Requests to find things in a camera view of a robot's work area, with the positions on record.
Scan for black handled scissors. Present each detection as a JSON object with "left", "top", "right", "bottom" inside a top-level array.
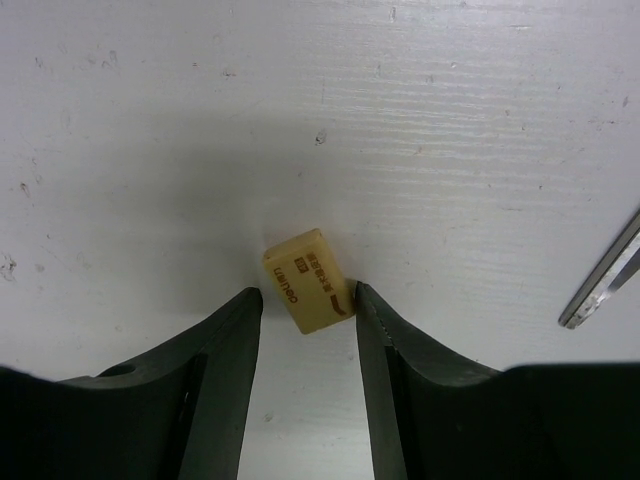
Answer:
[{"left": 558, "top": 211, "right": 639, "bottom": 330}]

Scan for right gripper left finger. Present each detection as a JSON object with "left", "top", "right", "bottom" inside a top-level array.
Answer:
[{"left": 1, "top": 287, "right": 263, "bottom": 479}]

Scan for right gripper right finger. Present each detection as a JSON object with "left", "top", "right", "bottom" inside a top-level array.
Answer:
[{"left": 355, "top": 283, "right": 639, "bottom": 479}]

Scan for small yellow eraser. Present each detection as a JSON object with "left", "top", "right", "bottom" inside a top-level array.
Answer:
[{"left": 262, "top": 229, "right": 356, "bottom": 335}]

